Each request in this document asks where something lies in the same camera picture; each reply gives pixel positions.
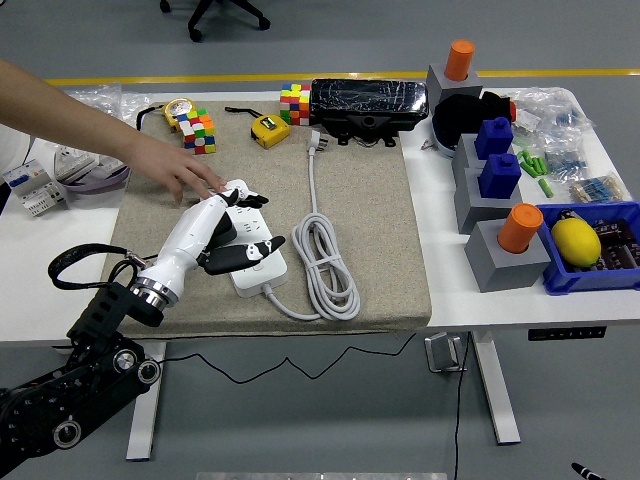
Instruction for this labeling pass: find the person's hand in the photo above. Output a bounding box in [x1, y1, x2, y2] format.
[122, 134, 229, 205]

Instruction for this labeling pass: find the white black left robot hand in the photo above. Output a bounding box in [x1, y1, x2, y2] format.
[135, 187, 287, 302]

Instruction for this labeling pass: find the white power strip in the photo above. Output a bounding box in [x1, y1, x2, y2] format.
[219, 178, 290, 299]

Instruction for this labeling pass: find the colourful puzzle cube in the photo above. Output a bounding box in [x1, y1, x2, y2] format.
[278, 82, 312, 127]
[172, 107, 217, 156]

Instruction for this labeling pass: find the round yellow tape measure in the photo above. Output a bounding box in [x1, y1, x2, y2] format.
[134, 97, 199, 135]

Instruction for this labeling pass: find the empty clear plastic bag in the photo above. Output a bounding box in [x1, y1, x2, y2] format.
[119, 91, 152, 132]

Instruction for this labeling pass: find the clear bag of grey parts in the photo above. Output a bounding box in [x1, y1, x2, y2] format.
[67, 83, 124, 120]

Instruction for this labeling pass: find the square yellow tape measure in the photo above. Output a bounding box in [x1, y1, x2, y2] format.
[224, 105, 292, 150]

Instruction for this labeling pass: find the white table leg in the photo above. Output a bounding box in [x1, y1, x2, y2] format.
[124, 342, 167, 462]
[469, 330, 522, 446]

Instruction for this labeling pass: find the black office chair base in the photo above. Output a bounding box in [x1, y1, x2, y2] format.
[158, 0, 272, 43]

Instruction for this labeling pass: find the black table control panel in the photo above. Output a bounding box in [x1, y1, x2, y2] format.
[527, 326, 608, 343]

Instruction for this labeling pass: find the white circuit breaker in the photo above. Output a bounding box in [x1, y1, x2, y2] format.
[2, 158, 69, 219]

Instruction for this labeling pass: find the grey-brown fabric mat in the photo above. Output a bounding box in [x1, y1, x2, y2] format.
[99, 99, 434, 337]

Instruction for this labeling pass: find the blue plastic bin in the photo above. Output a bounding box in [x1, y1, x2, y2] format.
[534, 200, 640, 296]

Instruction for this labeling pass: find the black wrapped device box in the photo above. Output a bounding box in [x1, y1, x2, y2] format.
[308, 77, 430, 149]

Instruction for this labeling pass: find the grey holder block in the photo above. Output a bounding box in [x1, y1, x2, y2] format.
[451, 133, 489, 186]
[463, 219, 551, 294]
[425, 62, 484, 104]
[453, 167, 524, 235]

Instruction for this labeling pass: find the black capacitors pile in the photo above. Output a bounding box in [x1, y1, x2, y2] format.
[592, 218, 640, 271]

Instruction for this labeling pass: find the yellow lemon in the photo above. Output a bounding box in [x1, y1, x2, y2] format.
[550, 218, 602, 266]

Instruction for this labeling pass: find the orange cylinder peg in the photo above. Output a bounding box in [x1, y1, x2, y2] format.
[444, 39, 476, 81]
[497, 202, 545, 254]

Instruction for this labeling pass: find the clear bag of tan resistors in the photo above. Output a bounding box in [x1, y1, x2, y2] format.
[569, 172, 634, 205]

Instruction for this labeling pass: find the black cloth cap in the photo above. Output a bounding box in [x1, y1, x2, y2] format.
[432, 89, 514, 146]

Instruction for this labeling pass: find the blue square peg block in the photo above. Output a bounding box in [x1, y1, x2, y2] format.
[473, 117, 515, 161]
[477, 152, 523, 201]

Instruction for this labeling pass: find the clear bag of blue resistors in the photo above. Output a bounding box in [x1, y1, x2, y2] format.
[542, 142, 592, 182]

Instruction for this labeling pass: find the clear bag of mixed parts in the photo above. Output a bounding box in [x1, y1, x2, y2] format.
[509, 87, 585, 151]

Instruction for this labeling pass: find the black hanging cable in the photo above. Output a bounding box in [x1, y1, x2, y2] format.
[452, 332, 474, 480]

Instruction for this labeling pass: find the white power strip cord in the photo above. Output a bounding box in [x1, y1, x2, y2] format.
[263, 128, 362, 322]

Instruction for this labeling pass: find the thin black adapter cord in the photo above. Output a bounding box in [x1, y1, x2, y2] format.
[149, 332, 420, 386]

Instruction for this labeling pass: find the silver metal bracket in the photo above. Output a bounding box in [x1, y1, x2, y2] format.
[423, 332, 469, 375]

